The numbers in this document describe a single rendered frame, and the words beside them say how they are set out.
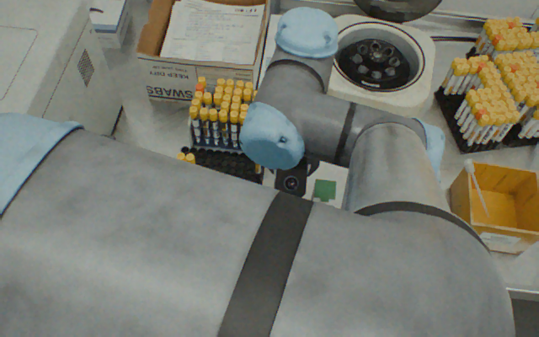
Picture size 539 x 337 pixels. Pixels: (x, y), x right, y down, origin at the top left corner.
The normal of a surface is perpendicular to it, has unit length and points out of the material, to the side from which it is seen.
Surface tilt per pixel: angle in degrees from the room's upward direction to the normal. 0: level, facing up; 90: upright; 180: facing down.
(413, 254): 36
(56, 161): 23
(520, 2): 90
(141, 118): 0
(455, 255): 41
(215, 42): 1
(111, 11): 2
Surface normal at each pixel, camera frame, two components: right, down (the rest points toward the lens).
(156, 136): 0.04, -0.52
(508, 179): -0.16, 0.84
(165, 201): 0.16, -0.79
